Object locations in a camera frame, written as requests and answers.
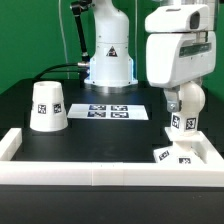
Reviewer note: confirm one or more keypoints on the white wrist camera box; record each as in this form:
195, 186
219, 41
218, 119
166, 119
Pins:
183, 18

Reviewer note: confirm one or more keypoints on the white U-shaped border wall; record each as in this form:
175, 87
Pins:
209, 174

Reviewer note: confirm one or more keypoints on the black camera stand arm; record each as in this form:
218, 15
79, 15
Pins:
78, 7

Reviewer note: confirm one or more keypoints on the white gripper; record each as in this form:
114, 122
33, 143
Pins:
174, 59

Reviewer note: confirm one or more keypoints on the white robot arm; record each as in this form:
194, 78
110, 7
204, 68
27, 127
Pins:
111, 68

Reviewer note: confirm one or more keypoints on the white lamp bulb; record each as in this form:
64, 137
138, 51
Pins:
185, 122

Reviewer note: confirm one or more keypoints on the white marker tag sheet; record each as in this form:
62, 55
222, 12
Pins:
107, 112

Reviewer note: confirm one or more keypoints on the white lamp base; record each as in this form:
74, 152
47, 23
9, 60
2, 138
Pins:
181, 151

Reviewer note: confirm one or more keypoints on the white lamp shade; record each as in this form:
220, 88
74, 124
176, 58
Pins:
48, 112

